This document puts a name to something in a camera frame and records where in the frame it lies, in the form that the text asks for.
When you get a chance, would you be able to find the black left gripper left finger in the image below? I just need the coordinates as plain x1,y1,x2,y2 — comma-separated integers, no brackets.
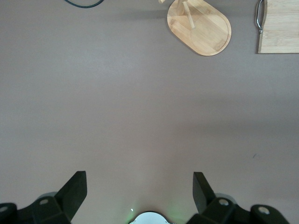
0,171,88,224

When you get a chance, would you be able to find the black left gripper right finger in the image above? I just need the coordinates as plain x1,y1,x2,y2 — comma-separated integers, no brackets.
186,172,289,224

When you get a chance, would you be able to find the brown table cover sheet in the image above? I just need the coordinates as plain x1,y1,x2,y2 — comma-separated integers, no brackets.
0,0,299,224

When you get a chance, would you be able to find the wooden mug tree stand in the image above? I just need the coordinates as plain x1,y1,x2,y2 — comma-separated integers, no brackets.
157,0,232,56

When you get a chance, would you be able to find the bamboo cutting board metal handle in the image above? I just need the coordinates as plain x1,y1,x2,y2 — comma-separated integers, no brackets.
255,0,299,55

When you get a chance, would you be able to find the black cable loop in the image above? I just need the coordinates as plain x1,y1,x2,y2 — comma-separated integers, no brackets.
64,0,105,9

